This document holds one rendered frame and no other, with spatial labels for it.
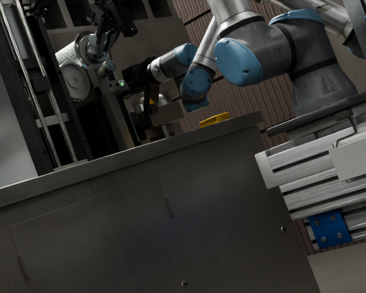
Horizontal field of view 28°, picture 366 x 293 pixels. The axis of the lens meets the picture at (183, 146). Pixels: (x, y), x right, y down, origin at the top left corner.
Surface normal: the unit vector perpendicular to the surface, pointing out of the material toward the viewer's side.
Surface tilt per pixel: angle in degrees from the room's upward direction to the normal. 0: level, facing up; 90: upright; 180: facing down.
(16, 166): 90
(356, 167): 90
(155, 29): 90
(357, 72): 90
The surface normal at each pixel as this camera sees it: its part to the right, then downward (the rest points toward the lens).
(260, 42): 0.29, -0.28
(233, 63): -0.81, 0.43
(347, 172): -0.61, 0.20
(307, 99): -0.72, -0.08
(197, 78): 0.07, -0.07
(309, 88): -0.52, -0.16
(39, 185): 0.69, -0.29
